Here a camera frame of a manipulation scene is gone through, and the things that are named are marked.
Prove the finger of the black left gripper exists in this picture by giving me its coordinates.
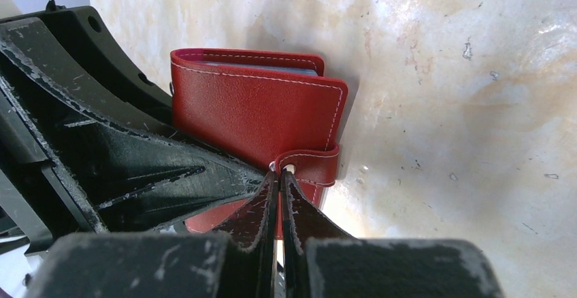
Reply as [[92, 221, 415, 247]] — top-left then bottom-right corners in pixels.
[[1, 6, 174, 136]]

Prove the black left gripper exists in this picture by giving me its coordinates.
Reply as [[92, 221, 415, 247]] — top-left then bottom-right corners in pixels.
[[1, 18, 264, 254]]

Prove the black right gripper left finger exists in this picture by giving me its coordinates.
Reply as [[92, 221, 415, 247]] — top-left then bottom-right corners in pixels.
[[27, 172, 278, 297]]

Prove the red leather card holder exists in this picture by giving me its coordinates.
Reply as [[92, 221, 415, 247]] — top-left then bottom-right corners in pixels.
[[170, 48, 348, 206]]

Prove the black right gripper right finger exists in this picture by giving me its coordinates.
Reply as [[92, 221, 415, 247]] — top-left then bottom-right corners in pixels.
[[280, 170, 503, 297]]

